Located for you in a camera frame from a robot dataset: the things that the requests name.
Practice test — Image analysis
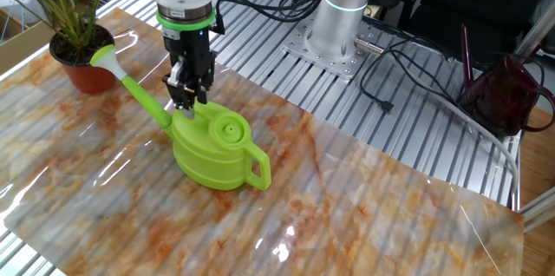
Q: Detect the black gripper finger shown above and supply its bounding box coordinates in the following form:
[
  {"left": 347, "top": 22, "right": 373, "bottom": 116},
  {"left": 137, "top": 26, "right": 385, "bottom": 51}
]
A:
[
  {"left": 162, "top": 61, "right": 196, "bottom": 121},
  {"left": 194, "top": 76, "right": 215, "bottom": 108}
]

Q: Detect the green plastic watering can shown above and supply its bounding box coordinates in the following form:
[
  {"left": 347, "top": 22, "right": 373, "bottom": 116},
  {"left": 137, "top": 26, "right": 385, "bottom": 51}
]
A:
[{"left": 89, "top": 43, "right": 272, "bottom": 192}]

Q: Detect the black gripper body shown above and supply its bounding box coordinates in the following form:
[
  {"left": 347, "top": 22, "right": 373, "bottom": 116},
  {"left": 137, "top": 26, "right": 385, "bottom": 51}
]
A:
[{"left": 162, "top": 28, "right": 217, "bottom": 95}]

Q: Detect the green plant in terracotta pot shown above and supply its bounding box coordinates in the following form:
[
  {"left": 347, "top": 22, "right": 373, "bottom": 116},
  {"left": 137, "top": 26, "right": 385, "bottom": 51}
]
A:
[{"left": 0, "top": 0, "right": 117, "bottom": 95}]

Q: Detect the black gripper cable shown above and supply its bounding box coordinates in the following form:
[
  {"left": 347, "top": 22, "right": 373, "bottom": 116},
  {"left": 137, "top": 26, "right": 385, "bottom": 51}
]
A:
[{"left": 207, "top": 0, "right": 330, "bottom": 36}]

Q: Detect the aluminium frame post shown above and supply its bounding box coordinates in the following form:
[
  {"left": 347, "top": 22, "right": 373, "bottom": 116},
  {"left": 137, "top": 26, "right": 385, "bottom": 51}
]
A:
[
  {"left": 514, "top": 0, "right": 555, "bottom": 58},
  {"left": 518, "top": 187, "right": 555, "bottom": 233}
]

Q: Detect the green wrist adapter ring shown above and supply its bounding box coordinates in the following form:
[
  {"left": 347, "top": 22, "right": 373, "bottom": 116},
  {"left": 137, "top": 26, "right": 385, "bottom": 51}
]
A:
[{"left": 154, "top": 9, "right": 217, "bottom": 33}]

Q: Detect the grey cable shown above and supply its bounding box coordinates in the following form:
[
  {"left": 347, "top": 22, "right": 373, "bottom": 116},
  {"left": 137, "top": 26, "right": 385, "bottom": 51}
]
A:
[{"left": 389, "top": 61, "right": 521, "bottom": 207}]

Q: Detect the brown cardboard box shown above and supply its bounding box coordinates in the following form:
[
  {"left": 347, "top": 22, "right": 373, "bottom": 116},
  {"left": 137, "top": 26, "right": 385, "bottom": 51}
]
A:
[{"left": 0, "top": 9, "right": 56, "bottom": 76}]

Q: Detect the black usb cable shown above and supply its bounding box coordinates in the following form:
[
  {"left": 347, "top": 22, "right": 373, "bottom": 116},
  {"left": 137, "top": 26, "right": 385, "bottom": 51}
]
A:
[{"left": 359, "top": 36, "right": 456, "bottom": 115}]

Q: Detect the dark red transparent watering can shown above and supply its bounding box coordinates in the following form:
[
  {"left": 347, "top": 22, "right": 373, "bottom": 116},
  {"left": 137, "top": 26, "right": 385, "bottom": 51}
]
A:
[{"left": 459, "top": 23, "right": 555, "bottom": 137}]

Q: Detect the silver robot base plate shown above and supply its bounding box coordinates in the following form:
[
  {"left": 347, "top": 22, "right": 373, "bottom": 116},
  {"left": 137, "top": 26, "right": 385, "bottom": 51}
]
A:
[{"left": 282, "top": 4, "right": 385, "bottom": 81}]

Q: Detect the orange marble pattern mat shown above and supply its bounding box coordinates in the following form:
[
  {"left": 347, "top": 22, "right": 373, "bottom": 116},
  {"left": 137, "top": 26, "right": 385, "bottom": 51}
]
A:
[{"left": 0, "top": 6, "right": 526, "bottom": 276}]

